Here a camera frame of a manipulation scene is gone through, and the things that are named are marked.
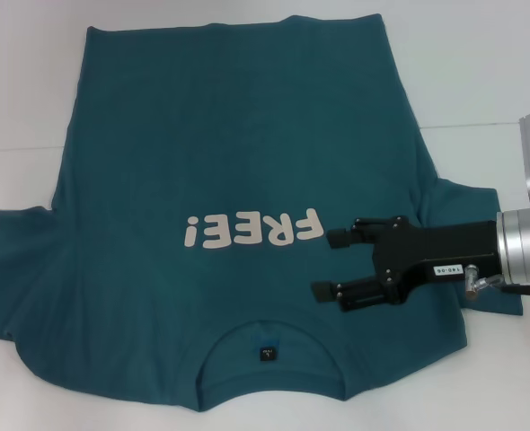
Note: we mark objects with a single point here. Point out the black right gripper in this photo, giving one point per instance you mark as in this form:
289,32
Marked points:
444,249

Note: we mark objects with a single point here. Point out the teal FREE print t-shirt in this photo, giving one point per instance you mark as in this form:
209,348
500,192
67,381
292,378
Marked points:
247,157

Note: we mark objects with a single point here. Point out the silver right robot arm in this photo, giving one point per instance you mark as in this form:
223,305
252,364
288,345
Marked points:
525,244

